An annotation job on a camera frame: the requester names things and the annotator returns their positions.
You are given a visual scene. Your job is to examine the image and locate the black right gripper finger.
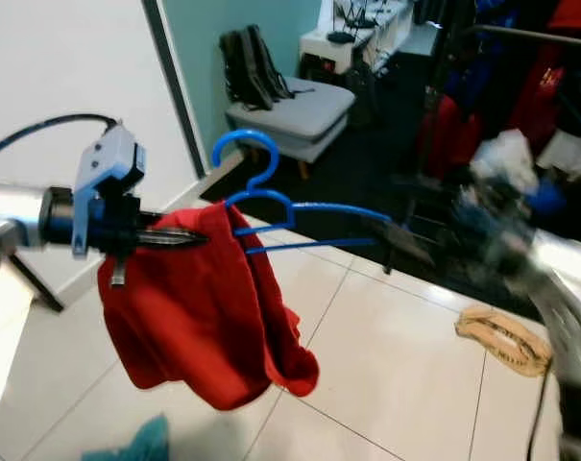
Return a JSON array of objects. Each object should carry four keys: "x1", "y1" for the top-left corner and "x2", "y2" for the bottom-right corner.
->
[
  {"x1": 372, "y1": 227, "x2": 433, "y2": 268},
  {"x1": 364, "y1": 214, "x2": 437, "y2": 253}
]

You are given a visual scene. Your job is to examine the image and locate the blue plastic hanger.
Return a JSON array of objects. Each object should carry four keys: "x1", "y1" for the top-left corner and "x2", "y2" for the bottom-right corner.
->
[{"x1": 211, "y1": 128, "x2": 395, "y2": 255}]

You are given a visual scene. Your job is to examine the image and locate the dark red garment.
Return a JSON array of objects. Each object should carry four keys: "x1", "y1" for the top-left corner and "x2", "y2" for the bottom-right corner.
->
[{"x1": 415, "y1": 91, "x2": 483, "y2": 181}]

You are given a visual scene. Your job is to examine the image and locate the white garment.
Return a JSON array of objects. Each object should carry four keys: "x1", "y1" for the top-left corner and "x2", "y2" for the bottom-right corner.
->
[{"x1": 542, "y1": 128, "x2": 581, "y2": 182}]

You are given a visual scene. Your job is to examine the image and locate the blue printed jersey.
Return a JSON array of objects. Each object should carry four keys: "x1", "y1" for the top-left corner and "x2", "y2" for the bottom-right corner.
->
[{"x1": 444, "y1": 0, "x2": 526, "y2": 121}]

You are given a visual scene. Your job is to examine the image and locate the grey cushioned bench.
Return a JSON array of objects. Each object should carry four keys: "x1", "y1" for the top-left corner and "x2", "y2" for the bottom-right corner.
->
[{"x1": 226, "y1": 75, "x2": 358, "y2": 182}]

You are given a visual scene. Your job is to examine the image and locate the black backpack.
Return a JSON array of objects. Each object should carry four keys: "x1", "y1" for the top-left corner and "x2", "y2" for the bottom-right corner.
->
[{"x1": 219, "y1": 24, "x2": 296, "y2": 111}]

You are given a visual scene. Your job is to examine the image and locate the white shelf unit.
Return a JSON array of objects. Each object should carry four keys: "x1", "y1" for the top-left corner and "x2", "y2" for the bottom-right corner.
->
[{"x1": 298, "y1": 0, "x2": 425, "y2": 78}]

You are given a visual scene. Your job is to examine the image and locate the teal cloth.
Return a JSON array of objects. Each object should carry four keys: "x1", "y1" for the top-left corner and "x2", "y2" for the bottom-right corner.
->
[{"x1": 106, "y1": 413, "x2": 172, "y2": 461}]

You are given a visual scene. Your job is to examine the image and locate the black antenna router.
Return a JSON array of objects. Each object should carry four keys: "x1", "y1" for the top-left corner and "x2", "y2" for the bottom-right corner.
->
[{"x1": 324, "y1": 0, "x2": 358, "y2": 44}]

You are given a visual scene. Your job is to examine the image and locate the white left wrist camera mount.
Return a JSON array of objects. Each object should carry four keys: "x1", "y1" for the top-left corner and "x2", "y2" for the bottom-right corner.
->
[{"x1": 71, "y1": 122, "x2": 147, "y2": 258}]

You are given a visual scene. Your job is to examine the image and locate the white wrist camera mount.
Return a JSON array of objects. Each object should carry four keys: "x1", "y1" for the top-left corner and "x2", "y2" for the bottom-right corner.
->
[
  {"x1": 71, "y1": 122, "x2": 147, "y2": 258},
  {"x1": 466, "y1": 129, "x2": 543, "y2": 193}
]

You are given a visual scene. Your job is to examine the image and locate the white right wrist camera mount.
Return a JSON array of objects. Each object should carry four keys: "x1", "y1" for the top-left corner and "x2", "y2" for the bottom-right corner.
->
[{"x1": 466, "y1": 129, "x2": 543, "y2": 193}]

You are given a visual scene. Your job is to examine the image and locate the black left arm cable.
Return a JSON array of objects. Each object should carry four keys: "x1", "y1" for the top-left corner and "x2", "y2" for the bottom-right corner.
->
[{"x1": 0, "y1": 112, "x2": 120, "y2": 162}]

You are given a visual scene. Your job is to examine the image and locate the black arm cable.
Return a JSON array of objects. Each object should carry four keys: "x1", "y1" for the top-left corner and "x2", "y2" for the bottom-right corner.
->
[
  {"x1": 523, "y1": 363, "x2": 552, "y2": 461},
  {"x1": 0, "y1": 112, "x2": 120, "y2": 162}
]

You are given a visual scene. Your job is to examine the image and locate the black wall corner strip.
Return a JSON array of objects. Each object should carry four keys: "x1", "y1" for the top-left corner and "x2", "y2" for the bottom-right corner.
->
[{"x1": 139, "y1": 0, "x2": 206, "y2": 180}]

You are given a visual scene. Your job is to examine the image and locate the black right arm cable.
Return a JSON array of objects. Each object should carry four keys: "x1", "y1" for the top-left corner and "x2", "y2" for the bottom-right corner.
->
[{"x1": 523, "y1": 363, "x2": 552, "y2": 461}]

